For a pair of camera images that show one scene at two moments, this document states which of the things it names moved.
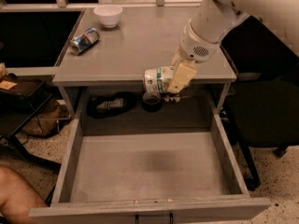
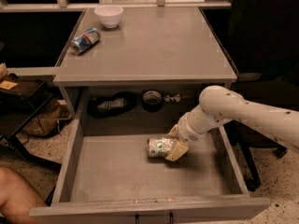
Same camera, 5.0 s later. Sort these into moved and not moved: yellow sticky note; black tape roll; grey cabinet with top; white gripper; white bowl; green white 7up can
Moved: green white 7up can; white gripper
Not moved: grey cabinet with top; white bowl; yellow sticky note; black tape roll
